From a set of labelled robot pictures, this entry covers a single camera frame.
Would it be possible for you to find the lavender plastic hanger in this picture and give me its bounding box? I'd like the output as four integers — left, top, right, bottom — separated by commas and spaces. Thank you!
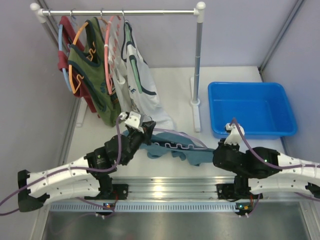
151, 128, 214, 152

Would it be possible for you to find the teal tank top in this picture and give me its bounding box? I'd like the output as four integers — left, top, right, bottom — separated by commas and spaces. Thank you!
139, 131, 215, 167

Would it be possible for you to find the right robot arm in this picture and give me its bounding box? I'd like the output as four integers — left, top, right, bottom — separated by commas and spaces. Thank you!
212, 138, 320, 201

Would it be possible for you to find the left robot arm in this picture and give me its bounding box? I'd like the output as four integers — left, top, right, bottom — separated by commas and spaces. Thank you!
17, 120, 156, 213

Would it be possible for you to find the white navy-trimmed tank top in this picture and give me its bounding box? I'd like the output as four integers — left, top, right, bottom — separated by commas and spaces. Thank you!
121, 20, 175, 130

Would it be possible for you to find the pink hanger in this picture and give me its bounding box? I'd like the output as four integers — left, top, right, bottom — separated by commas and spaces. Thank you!
103, 15, 115, 95

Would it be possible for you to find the green tank top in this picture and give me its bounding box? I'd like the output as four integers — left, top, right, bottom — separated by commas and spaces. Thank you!
68, 17, 121, 127

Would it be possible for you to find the white shirt on pink hanger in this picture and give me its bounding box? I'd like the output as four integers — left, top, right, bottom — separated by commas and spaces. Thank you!
108, 16, 132, 112

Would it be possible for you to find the orange hanger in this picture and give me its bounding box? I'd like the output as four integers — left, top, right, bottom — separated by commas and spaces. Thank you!
67, 21, 90, 95

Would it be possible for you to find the mint green hanger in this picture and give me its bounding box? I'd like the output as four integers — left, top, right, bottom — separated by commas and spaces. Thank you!
124, 22, 142, 94

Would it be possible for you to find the red tank top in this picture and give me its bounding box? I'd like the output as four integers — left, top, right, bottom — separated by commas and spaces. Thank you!
57, 16, 97, 113

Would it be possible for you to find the light blue hanger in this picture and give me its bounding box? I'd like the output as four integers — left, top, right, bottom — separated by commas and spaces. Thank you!
58, 24, 72, 92

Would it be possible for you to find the blue plastic bin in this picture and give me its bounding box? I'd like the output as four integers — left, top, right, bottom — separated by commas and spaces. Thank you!
207, 82, 298, 140

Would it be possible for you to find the white clothes rack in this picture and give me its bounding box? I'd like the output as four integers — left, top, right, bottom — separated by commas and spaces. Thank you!
30, 1, 206, 133

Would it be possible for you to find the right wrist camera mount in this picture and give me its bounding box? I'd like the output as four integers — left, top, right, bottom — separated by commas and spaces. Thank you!
224, 123, 245, 145

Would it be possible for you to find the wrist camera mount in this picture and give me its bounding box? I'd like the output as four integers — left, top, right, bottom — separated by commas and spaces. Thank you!
118, 111, 147, 134
224, 123, 245, 145

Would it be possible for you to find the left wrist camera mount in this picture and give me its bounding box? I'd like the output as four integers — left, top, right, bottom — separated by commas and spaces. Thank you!
118, 111, 147, 134

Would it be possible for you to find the aluminium mounting rail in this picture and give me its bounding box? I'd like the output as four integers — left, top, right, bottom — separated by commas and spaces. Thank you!
112, 176, 234, 201

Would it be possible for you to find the slotted cable duct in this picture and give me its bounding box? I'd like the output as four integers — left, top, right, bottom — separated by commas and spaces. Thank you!
49, 201, 251, 213

